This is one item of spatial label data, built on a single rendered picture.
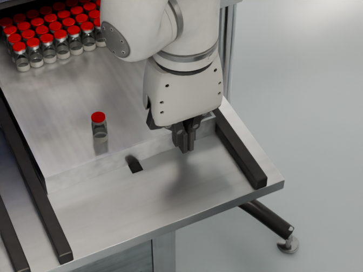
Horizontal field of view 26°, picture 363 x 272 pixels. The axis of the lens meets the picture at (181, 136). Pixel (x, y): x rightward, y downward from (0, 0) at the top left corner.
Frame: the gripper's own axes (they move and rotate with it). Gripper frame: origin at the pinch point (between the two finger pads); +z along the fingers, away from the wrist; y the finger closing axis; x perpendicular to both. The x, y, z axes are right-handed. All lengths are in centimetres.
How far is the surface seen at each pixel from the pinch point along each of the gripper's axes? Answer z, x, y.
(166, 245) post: 72, -30, -10
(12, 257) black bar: 2.4, 7.5, 27.5
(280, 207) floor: 92, -41, -49
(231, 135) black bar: 2.4, 0.8, -7.2
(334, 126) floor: 92, -61, -80
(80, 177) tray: 3.5, -1.8, 14.9
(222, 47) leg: 30, -45, -31
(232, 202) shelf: 4.9, 9.9, -2.7
